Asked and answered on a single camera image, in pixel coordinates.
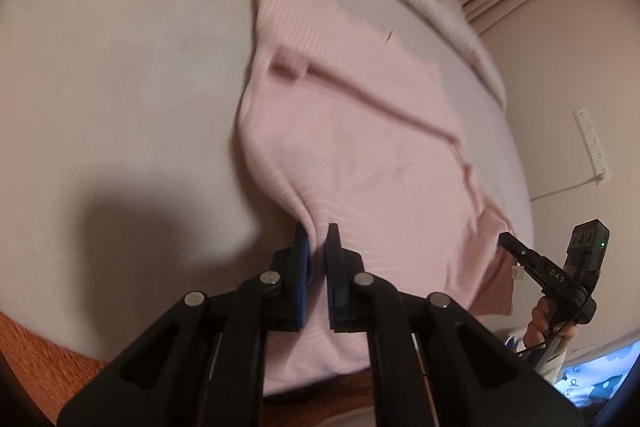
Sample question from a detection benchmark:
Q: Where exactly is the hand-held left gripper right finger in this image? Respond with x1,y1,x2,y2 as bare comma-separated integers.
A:
324,223,586,427

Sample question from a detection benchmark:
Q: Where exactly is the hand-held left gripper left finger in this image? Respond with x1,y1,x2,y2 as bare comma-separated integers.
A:
56,223,313,427

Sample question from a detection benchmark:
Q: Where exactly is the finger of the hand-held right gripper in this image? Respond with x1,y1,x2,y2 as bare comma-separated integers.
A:
498,232,551,294

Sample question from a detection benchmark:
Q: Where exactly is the pink striped long-sleeve shirt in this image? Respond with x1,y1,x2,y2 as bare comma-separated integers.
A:
235,0,526,398

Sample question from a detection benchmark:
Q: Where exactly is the person's right forearm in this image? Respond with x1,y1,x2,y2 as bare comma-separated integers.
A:
535,329,576,385

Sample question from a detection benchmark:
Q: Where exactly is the person's right hand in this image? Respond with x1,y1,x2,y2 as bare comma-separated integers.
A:
522,294,560,349

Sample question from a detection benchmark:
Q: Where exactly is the light blue printed cloth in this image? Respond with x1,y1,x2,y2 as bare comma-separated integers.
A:
505,338,640,409

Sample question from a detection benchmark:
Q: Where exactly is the white power strip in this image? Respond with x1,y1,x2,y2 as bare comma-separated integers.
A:
573,107,611,184

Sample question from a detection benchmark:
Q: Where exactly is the white power cable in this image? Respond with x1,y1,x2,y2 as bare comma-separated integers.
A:
529,173,604,204

